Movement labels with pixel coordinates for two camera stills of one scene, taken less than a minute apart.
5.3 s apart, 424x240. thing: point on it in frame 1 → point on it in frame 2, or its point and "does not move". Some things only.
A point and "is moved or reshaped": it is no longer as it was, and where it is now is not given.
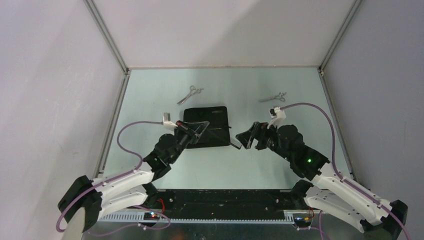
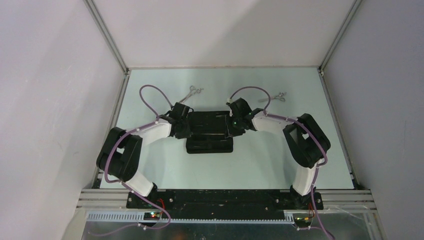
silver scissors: x=280 y=96 does not move
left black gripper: x=193 y=130 → x=187 y=134
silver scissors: x=193 y=91 does not move
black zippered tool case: x=210 y=125 is moved or reshaped
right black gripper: x=258 y=130 → x=232 y=132
